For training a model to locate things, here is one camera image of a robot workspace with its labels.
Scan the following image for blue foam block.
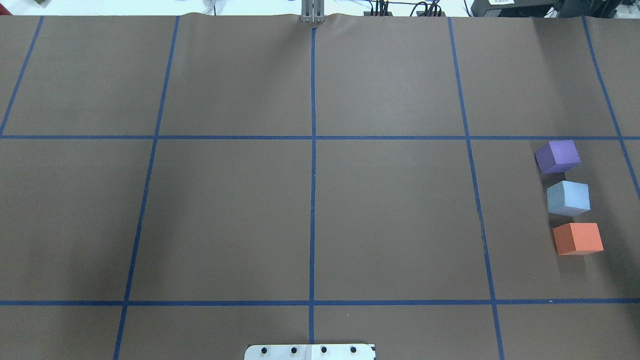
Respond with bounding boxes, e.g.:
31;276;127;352
546;180;591;217

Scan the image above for purple foam block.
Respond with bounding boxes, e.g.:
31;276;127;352
534;140;582;174

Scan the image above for orange foam block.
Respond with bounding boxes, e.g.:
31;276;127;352
551;222;604;256

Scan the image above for aluminium frame post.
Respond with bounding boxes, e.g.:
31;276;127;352
301;0;326;24

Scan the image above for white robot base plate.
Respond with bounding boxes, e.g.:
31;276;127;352
244;343;377;360

